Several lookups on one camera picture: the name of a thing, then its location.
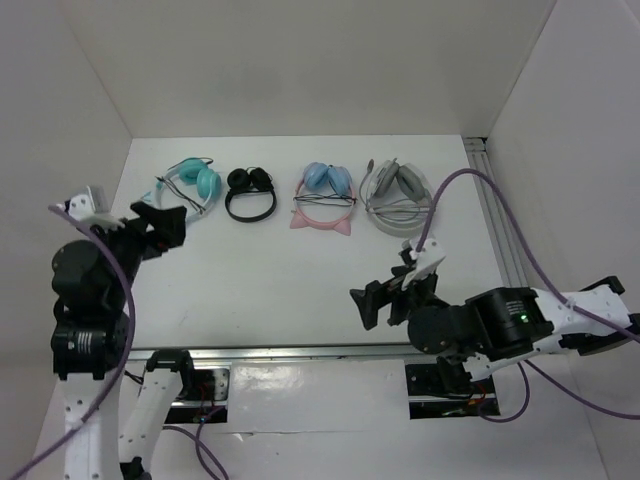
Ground aluminium side rail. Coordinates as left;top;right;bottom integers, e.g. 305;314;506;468
463;137;528;287

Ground pink blue cat-ear headphones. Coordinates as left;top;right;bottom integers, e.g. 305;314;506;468
289;162;357;236

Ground white grey headset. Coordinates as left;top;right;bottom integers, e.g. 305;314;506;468
358;158;433;238

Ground black on-ear headphones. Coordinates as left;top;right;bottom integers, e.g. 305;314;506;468
224;167;278;224

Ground aluminium front rail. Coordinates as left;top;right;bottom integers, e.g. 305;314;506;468
127;342;416;364

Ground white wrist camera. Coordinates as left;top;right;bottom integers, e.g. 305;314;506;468
57;185;124;230
402;237;446;290

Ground teal cat-ear headphones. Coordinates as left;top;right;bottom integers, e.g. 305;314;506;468
141;157;222;226

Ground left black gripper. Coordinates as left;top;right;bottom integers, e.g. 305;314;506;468
83;198;187;304

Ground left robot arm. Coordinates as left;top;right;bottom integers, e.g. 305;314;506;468
51;201;198;479

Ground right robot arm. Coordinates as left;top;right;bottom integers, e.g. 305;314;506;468
349;267;639;396

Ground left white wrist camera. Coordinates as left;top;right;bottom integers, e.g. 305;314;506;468
57;185;124;230

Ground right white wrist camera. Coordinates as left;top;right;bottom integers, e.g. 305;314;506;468
402;237;446;290

